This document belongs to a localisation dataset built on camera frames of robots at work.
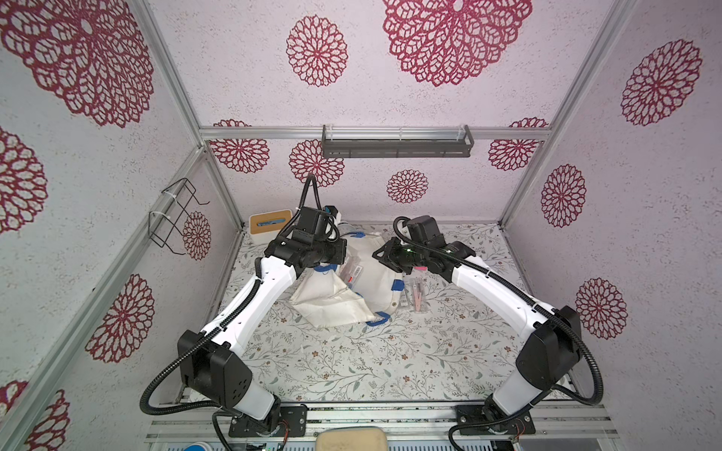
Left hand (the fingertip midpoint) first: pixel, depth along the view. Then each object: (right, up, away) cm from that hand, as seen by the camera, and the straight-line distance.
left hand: (344, 250), depth 79 cm
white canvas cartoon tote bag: (+6, -14, +20) cm, 25 cm away
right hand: (+8, -1, -1) cm, 8 cm away
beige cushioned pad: (+3, -46, -12) cm, 47 cm away
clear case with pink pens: (+24, -13, +21) cm, 35 cm away
